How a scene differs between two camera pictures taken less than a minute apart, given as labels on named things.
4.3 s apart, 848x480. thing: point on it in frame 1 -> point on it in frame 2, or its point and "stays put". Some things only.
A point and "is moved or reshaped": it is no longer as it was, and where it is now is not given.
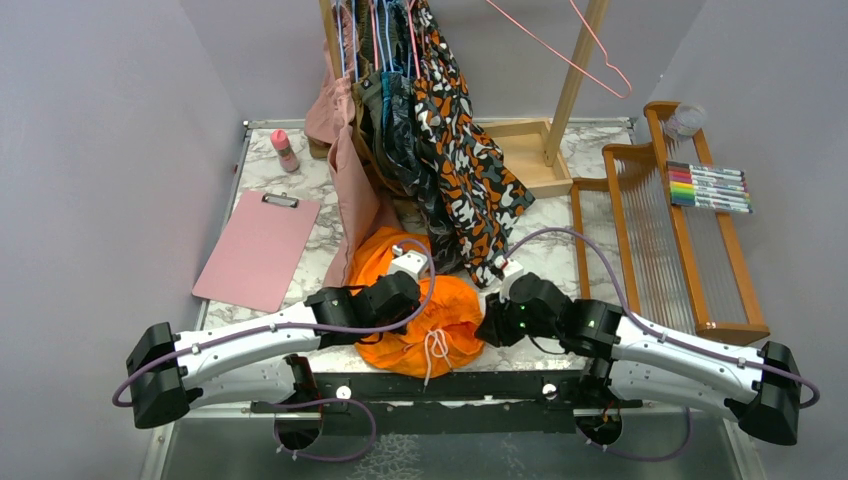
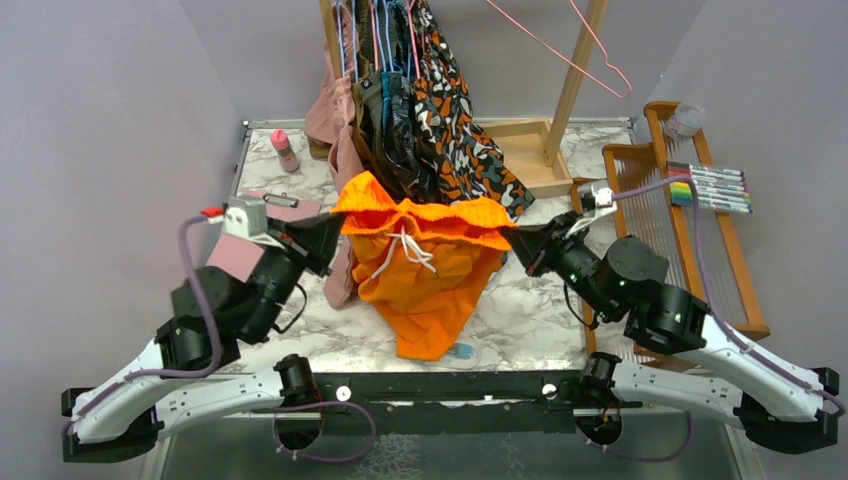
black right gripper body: [509, 322] -> [559, 245]
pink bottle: [288, 158] stays put
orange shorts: [450, 321] is moved or reshaped
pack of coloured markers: [708, 187] stays put
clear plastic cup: [685, 121] stays put
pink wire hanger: [614, 69] stays put
